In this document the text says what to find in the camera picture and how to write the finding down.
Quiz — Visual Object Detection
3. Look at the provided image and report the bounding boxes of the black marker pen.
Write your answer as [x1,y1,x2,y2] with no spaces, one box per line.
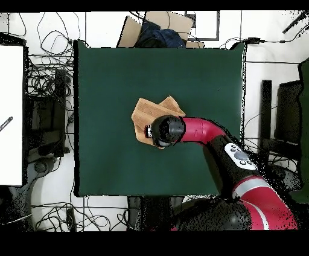
[0,116,13,132]

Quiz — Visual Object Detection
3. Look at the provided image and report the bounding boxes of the grey round stand base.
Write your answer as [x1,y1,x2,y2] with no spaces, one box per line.
[267,164,304,194]
[32,156,59,174]

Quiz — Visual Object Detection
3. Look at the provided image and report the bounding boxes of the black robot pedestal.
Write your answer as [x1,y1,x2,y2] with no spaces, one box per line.
[127,196,185,231]

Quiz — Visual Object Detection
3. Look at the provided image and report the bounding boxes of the dark green table cloth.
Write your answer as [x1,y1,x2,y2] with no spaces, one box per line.
[73,39,247,197]

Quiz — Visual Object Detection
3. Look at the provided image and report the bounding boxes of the black adapter cable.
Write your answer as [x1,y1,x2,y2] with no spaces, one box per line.
[218,24,309,49]

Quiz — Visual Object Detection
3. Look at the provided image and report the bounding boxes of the tan terry towel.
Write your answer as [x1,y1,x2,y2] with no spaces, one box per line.
[130,95,186,150]

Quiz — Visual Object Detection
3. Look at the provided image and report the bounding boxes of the dark grey rectangular frame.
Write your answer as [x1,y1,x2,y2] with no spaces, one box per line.
[184,10,220,41]

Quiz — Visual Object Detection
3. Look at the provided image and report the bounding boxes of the brown cardboard box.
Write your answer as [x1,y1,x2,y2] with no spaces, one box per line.
[116,10,206,49]

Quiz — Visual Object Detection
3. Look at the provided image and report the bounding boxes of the black equipment stand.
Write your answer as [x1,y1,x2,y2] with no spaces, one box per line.
[24,68,71,158]

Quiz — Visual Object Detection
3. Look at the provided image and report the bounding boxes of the black power strip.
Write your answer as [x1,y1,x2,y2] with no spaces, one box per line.
[66,208,77,231]

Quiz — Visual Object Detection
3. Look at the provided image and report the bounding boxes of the black rod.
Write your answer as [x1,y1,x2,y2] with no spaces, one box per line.
[282,10,309,34]

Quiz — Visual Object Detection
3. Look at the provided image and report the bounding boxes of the black cable tangle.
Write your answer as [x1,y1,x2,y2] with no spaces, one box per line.
[242,137,300,170]
[31,201,129,231]
[26,11,80,117]

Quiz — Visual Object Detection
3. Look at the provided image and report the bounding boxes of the dark blue clothing pile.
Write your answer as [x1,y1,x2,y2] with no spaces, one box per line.
[135,20,186,48]

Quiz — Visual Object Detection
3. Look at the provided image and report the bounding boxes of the white board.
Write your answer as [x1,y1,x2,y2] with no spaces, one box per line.
[0,44,25,187]

